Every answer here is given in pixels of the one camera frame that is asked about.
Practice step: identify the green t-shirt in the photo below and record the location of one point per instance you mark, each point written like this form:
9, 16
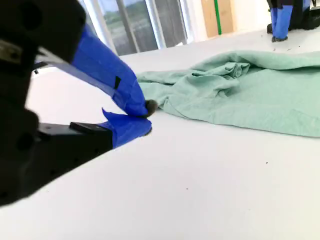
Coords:
250, 100

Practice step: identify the wooden board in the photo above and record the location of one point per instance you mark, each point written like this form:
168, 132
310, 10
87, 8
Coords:
228, 17

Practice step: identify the green pole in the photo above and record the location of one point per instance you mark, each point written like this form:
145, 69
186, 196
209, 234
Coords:
218, 17

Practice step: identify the window with white frame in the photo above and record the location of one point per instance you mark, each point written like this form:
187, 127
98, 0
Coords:
140, 25

